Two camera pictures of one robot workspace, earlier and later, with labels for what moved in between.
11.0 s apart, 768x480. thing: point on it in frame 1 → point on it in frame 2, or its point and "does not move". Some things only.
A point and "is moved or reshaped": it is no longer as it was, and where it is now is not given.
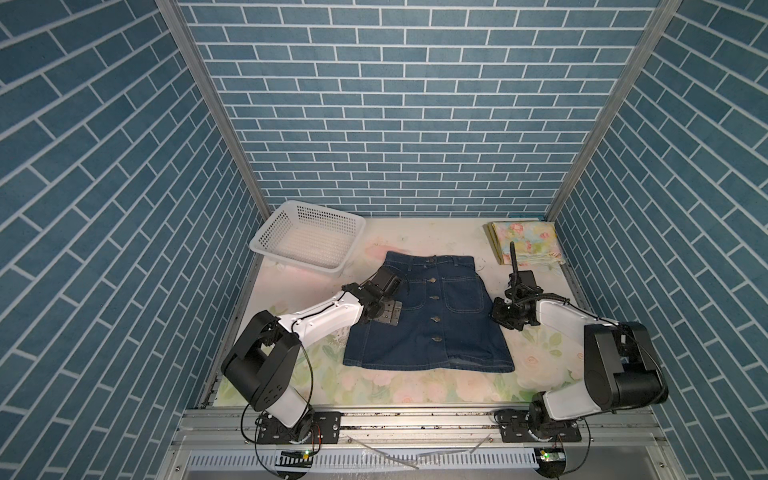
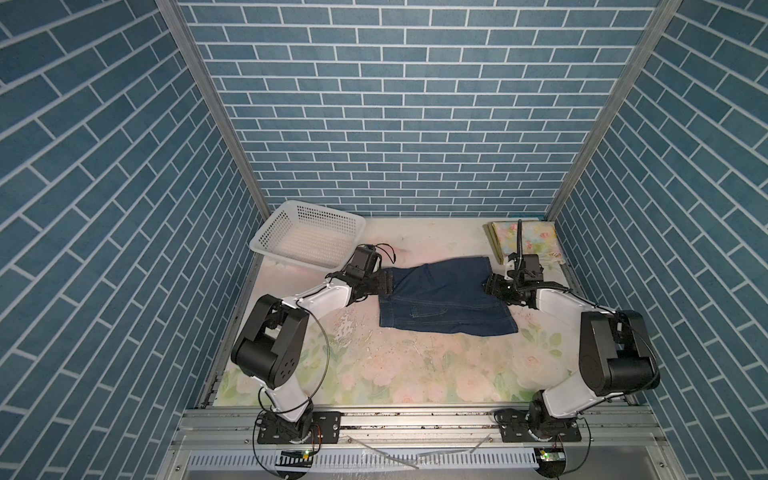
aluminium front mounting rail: [220, 443] does not move
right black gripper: [498, 302] → [494, 286]
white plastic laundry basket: [311, 237] does not move
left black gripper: [390, 315] → [385, 282]
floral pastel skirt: [536, 243] does not move
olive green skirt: [495, 241] does not move
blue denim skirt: [446, 321] is moved or reshaped
